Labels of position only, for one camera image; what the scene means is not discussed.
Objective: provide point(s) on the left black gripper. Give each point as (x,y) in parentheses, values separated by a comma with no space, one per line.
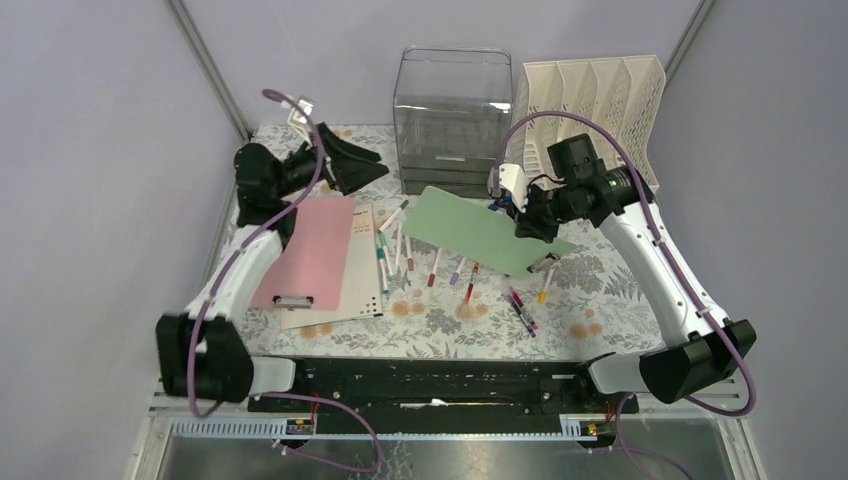
(349,176)

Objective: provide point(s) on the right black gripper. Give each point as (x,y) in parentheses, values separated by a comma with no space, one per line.
(527,225)

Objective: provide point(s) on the green clipboard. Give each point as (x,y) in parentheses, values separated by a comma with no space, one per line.
(469,229)

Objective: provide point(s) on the pink clipboard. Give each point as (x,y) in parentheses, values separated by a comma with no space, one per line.
(313,263)

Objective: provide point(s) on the clear acrylic drawer organizer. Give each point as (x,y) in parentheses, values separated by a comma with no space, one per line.
(451,109)

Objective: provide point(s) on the beige notebook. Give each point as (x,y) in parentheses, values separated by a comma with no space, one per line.
(362,292)

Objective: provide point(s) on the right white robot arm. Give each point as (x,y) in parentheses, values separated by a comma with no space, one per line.
(702,345)

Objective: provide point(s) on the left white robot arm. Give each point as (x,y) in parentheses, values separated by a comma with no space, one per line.
(200,351)

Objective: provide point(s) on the green cap white marker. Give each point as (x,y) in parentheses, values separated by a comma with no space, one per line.
(393,216)

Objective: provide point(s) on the yellow cap white marker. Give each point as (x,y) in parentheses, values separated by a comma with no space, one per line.
(543,293)

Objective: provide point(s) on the pink gel pen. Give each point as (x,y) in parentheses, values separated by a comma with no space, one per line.
(523,310)

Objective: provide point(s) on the red gel pen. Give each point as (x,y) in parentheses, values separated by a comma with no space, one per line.
(471,283)

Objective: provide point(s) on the dark purple gel pen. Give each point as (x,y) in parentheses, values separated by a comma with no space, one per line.
(522,318)

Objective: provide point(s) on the teal cap white marker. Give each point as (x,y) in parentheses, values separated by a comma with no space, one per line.
(382,260)

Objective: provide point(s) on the purple cap white marker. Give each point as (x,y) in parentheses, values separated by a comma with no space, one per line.
(458,271)

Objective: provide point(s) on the rust cap white marker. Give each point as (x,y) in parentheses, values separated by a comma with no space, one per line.
(409,253)

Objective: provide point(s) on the brown cap white marker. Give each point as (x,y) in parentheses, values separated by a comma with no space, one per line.
(435,267)

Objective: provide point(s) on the floral table mat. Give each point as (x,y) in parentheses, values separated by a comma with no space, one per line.
(594,306)

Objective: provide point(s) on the white mesh file rack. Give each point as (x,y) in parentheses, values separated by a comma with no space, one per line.
(620,94)

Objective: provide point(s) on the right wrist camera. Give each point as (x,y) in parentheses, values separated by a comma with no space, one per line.
(509,179)

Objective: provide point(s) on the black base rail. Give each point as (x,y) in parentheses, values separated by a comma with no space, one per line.
(444,397)

